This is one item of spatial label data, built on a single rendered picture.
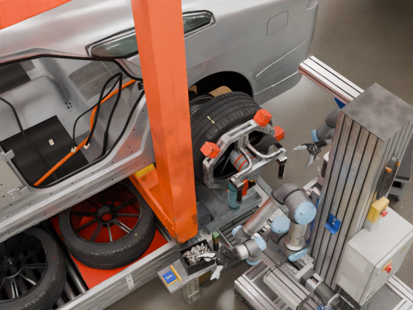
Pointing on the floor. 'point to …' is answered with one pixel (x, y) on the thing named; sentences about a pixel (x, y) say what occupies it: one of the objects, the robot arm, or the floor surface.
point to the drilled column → (191, 289)
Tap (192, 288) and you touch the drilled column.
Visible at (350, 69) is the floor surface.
